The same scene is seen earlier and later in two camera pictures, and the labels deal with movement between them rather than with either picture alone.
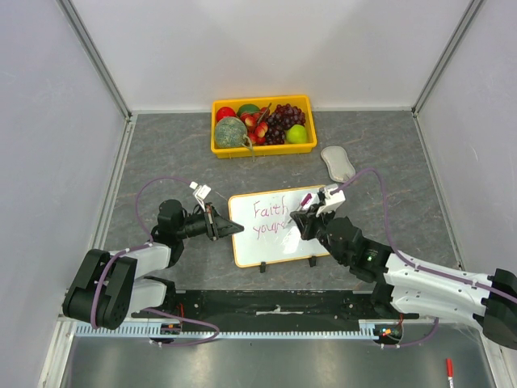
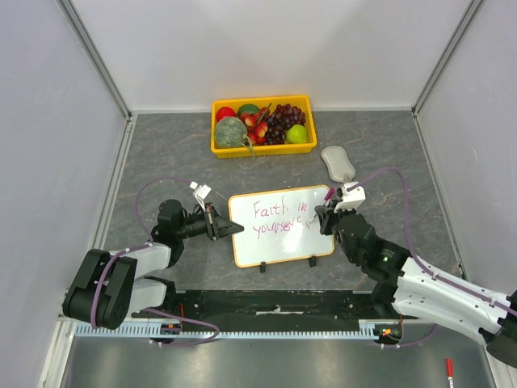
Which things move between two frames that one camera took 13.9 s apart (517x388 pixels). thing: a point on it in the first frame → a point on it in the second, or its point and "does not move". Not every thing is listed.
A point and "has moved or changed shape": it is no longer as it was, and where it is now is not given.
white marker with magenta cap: [303, 203] has moved or changed shape
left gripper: [217, 227] does not move
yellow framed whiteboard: [271, 233] does not move
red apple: [224, 111] does not move
